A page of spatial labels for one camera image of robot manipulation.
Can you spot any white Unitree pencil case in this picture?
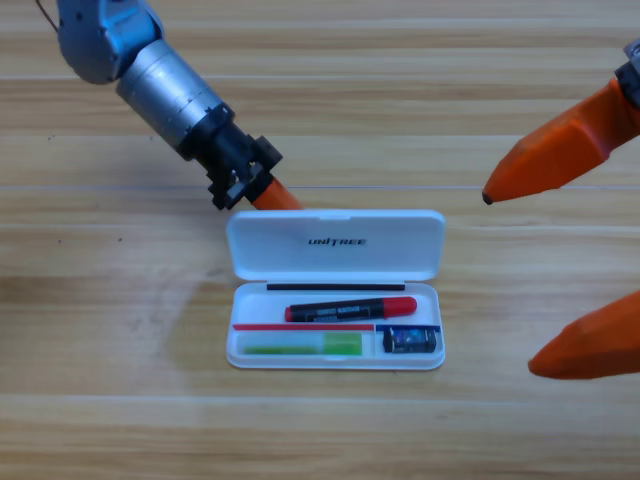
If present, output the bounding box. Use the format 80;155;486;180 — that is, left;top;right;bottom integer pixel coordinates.
224;208;446;371

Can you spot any brown arm cable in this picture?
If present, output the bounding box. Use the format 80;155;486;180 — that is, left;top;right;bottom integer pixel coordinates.
34;0;62;34

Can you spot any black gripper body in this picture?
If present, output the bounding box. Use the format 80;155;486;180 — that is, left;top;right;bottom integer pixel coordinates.
177;104;284;211
613;42;640;109

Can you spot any dark blue eraser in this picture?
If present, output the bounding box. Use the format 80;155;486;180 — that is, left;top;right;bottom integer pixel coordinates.
383;325;438;354

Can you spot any black marker with red cap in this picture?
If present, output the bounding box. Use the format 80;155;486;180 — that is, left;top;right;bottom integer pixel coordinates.
284;296;418;324

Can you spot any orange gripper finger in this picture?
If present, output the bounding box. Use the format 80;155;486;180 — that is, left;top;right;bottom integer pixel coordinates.
482;78;640;206
528;288;640;381
249;175;305;212

